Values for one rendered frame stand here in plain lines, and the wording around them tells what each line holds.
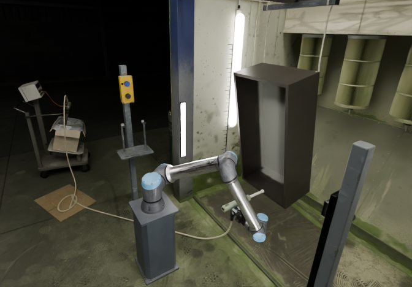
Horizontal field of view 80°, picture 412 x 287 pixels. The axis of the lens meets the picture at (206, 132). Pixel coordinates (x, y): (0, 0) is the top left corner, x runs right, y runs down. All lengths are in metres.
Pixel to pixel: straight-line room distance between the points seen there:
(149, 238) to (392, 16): 2.70
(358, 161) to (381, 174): 2.23
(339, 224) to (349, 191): 0.14
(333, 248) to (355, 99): 2.10
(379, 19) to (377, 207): 1.78
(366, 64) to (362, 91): 0.26
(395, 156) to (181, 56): 2.38
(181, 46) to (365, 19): 1.71
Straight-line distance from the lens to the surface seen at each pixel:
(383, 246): 3.07
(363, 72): 2.96
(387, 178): 3.12
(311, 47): 3.21
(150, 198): 1.99
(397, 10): 2.78
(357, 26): 2.90
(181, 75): 2.54
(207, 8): 2.66
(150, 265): 2.31
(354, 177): 0.94
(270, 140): 2.73
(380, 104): 3.28
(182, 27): 2.52
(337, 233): 1.06
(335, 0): 2.07
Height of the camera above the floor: 1.95
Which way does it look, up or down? 22 degrees down
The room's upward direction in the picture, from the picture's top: 2 degrees clockwise
